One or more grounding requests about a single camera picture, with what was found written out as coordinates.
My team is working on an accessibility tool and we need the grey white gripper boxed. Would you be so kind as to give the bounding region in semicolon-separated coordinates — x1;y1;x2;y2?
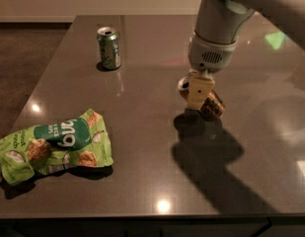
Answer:
187;31;238;110

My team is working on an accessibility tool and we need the orange soda can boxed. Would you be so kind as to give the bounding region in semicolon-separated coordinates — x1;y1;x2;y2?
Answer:
178;71;225;121

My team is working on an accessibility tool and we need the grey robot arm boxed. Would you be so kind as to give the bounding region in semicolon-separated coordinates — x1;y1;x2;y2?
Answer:
187;0;305;110

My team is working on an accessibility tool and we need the green soda can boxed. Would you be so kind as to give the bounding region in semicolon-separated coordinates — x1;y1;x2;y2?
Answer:
97;27;121;70

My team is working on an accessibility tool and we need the green rice chips bag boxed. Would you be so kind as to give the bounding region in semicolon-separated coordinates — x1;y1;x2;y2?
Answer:
0;110;114;186

